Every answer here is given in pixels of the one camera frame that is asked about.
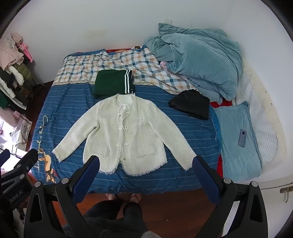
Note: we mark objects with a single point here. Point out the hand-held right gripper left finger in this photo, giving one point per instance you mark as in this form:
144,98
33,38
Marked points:
90,170

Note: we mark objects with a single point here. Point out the white quilted mattress pad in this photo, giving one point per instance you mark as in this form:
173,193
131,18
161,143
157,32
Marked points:
263,114

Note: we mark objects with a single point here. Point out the white printed bag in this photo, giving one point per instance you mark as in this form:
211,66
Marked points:
19,130

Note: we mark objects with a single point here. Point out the white wall outlet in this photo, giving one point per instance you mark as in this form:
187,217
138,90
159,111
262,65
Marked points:
167,21

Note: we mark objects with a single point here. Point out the person's right leg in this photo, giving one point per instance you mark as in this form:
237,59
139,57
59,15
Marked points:
135,217

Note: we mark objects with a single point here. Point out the light blue comforter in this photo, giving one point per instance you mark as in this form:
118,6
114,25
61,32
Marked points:
194,57

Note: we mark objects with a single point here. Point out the green folded garment white stripes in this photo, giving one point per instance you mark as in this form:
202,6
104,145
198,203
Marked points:
109,84

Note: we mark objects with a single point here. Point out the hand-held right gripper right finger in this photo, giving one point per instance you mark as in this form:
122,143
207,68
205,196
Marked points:
201,171

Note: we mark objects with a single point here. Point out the white knit cardigan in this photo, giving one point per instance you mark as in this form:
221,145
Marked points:
119,137

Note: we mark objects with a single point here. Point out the red sheet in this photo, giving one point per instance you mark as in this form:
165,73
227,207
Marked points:
220,166

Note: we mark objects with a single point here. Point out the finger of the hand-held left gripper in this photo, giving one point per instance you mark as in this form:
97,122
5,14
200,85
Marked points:
25,162
4,158

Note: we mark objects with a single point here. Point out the light blue pillow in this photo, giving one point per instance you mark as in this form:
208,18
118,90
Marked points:
235,160

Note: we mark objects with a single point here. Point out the black folded garment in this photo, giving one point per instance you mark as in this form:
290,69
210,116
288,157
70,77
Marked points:
190,103

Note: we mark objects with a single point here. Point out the clothes rack with clothes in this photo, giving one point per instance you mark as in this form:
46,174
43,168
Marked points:
13,68

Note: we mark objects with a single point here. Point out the blue smartphone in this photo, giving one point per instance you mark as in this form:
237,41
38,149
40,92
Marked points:
242,138

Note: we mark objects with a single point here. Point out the blue striped plaid bedsheet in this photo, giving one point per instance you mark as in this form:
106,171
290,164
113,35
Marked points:
183,137

